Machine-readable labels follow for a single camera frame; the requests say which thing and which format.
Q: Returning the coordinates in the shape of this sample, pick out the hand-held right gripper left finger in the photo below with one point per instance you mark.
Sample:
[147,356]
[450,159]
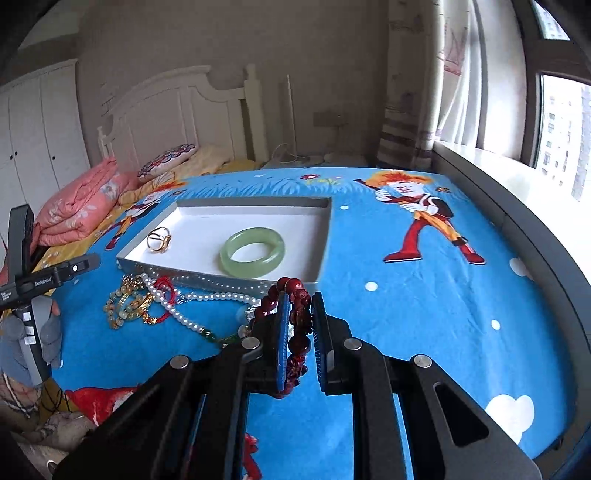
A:
[281,341]

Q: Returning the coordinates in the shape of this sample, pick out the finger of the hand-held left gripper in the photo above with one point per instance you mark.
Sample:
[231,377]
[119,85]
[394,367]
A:
[78,265]

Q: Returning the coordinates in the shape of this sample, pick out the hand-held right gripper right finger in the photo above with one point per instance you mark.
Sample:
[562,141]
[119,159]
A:
[318,341]

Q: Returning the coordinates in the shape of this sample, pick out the large pearl pendant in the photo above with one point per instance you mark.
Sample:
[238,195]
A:
[242,330]

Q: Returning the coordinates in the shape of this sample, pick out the white shallow cardboard tray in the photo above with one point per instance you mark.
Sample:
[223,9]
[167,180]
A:
[198,230]

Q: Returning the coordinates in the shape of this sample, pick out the person's left hand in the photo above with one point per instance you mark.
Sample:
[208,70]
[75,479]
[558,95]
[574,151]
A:
[51,337]

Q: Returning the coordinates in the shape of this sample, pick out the green gem pendant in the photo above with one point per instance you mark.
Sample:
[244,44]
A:
[219,339]

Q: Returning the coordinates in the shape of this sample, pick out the pink floral quilt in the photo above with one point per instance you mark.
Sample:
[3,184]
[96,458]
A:
[83,198]

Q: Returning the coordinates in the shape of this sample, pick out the blue printed blanket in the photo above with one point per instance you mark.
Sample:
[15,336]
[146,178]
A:
[392,323]

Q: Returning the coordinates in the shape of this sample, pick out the green jade bangle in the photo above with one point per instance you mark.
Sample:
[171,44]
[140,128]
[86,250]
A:
[226,258]

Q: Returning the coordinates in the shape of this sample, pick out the white wardrobe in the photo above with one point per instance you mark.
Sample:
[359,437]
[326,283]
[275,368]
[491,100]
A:
[41,138]

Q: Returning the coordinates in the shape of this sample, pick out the purple patterned pillow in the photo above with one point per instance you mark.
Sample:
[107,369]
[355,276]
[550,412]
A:
[166,159]

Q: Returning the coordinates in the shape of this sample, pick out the pale yellow pillow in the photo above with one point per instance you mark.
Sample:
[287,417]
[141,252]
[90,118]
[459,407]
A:
[207,159]

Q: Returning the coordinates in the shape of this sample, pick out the beige fluffy clothing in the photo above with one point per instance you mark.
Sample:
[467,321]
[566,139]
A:
[46,443]

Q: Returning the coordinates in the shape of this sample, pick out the white wooden headboard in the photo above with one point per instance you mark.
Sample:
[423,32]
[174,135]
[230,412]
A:
[184,106]

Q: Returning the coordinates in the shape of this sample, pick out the white upright pole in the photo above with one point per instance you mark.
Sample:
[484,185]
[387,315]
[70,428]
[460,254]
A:
[290,115]

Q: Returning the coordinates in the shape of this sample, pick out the dark grey side panel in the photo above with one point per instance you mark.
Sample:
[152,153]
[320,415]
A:
[531,240]

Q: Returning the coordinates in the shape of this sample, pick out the white window sill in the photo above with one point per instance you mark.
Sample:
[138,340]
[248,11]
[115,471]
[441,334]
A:
[508,175]

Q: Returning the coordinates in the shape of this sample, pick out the beige patterned curtain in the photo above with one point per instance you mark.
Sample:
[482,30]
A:
[406,92]

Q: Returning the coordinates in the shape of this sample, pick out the white sheer curtain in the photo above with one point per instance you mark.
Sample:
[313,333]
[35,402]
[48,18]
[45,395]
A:
[461,69]

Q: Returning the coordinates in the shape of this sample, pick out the wall socket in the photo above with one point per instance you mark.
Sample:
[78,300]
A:
[330,120]

